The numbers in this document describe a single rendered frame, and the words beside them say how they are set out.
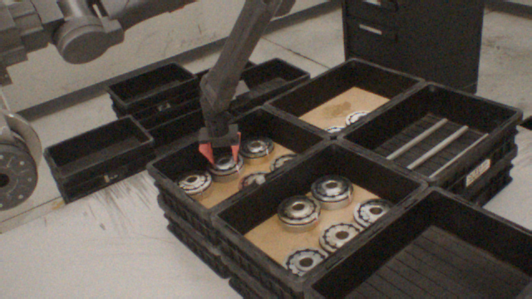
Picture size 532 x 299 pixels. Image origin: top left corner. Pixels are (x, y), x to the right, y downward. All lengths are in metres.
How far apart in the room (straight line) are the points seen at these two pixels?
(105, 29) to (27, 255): 0.96
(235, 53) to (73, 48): 0.42
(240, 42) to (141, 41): 3.15
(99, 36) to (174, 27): 3.50
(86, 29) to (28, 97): 3.34
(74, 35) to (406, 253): 0.79
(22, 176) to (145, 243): 0.50
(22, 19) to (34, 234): 1.01
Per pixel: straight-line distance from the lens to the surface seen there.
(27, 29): 0.81
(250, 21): 1.07
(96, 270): 1.50
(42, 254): 1.64
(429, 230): 1.24
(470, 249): 1.21
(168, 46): 4.33
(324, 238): 1.18
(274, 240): 1.23
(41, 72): 4.10
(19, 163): 1.13
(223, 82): 1.22
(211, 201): 1.38
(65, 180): 2.15
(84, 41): 0.82
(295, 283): 1.00
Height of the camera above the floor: 1.66
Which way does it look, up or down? 33 degrees down
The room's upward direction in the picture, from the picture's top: 9 degrees counter-clockwise
